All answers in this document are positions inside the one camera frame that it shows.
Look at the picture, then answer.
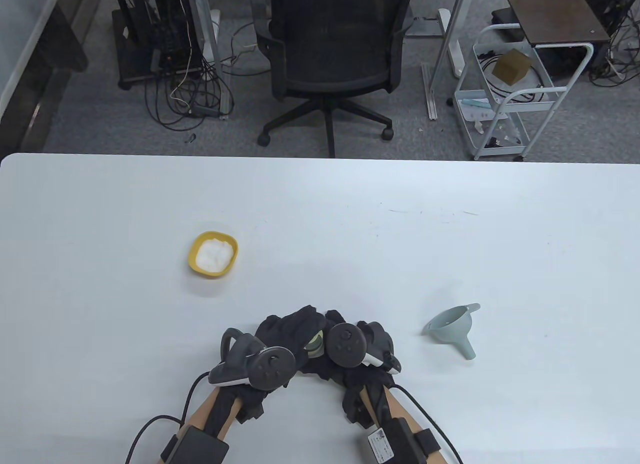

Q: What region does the person's right hand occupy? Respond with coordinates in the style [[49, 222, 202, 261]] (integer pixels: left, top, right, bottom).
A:
[[297, 308, 398, 400]]

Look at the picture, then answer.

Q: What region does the person's left hand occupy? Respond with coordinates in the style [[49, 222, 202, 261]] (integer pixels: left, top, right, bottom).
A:
[[219, 306, 326, 411]]

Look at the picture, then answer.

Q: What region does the yellow-green press dispenser lid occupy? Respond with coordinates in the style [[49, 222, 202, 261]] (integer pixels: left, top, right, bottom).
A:
[[305, 331, 327, 359]]

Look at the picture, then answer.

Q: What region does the white salt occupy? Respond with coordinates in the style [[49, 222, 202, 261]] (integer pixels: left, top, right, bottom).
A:
[[195, 238, 234, 273]]

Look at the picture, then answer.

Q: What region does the yellow bowl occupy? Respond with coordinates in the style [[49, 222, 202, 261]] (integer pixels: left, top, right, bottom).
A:
[[188, 231, 240, 279]]

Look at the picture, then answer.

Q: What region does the grey-blue plastic funnel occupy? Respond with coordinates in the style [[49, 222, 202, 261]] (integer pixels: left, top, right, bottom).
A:
[[424, 303, 482, 361]]

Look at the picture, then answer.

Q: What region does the person's left forearm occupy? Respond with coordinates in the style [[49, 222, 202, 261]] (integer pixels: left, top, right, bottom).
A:
[[182, 387, 246, 440]]

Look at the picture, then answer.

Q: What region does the black forearm battery pack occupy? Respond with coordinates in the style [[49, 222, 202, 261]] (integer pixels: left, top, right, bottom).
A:
[[160, 427, 231, 464]]

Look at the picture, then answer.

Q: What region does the black labelled forearm pack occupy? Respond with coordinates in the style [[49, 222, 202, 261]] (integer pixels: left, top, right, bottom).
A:
[[357, 418, 443, 464]]

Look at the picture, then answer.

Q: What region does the person's right forearm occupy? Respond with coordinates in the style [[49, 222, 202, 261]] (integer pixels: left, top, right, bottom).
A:
[[350, 379, 451, 464]]

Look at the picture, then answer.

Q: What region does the grey and white tracking controller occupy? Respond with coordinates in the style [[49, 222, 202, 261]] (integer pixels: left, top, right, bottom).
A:
[[208, 328, 297, 391], [325, 323, 402, 375]]

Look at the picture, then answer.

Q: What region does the black mesh office chair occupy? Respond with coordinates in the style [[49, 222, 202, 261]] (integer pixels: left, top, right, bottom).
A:
[[250, 0, 417, 159]]

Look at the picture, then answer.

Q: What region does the white utility cart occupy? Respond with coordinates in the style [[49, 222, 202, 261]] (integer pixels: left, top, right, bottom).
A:
[[452, 23, 595, 162]]

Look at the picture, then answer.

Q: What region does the grey metal desk leg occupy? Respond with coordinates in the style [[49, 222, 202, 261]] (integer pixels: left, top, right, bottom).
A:
[[421, 0, 468, 121]]

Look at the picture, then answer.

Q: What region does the brown cardboard box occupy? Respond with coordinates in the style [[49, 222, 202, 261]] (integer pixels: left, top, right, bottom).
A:
[[491, 48, 532, 86]]

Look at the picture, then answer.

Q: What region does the dark brown wooden furniture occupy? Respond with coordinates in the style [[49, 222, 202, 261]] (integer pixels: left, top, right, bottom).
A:
[[0, 0, 108, 157]]

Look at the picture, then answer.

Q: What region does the brown wooden side tabletop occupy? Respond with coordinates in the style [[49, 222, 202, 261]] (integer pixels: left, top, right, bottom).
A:
[[500, 0, 612, 47]]

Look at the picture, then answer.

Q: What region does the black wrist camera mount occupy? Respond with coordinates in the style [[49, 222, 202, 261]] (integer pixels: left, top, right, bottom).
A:
[[341, 382, 385, 431], [235, 398, 266, 425]]

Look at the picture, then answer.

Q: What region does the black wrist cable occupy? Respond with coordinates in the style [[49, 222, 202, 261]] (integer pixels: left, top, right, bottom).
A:
[[392, 384, 463, 464], [125, 372, 211, 464]]

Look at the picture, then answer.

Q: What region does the tangle of black floor cables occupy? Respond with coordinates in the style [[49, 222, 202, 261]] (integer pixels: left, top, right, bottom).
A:
[[145, 59, 236, 132]]

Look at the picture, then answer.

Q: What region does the grey metal frame leg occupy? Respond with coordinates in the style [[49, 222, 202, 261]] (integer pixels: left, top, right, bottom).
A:
[[190, 0, 235, 121]]

